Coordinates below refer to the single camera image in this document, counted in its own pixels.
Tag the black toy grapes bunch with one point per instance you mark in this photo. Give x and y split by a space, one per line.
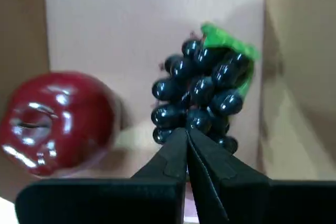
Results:
202 90

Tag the red toy apple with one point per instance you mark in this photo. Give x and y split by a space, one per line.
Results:
73 108

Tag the pink cardboard bin box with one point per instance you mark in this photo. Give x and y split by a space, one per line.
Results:
131 11

